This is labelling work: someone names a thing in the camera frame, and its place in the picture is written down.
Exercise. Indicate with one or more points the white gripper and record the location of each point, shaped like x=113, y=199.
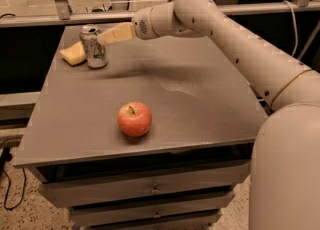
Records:
x=141, y=24

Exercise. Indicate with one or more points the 7up soda can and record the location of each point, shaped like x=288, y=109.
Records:
x=94, y=51

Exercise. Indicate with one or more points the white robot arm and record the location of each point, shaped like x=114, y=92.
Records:
x=285, y=165

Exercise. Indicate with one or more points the yellow sponge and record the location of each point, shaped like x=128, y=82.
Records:
x=74, y=54

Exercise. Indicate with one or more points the red apple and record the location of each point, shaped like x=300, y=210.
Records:
x=134, y=119

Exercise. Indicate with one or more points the grey drawer cabinet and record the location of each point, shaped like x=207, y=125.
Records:
x=205, y=118

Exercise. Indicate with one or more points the metal frame rail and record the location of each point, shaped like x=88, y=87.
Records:
x=20, y=13

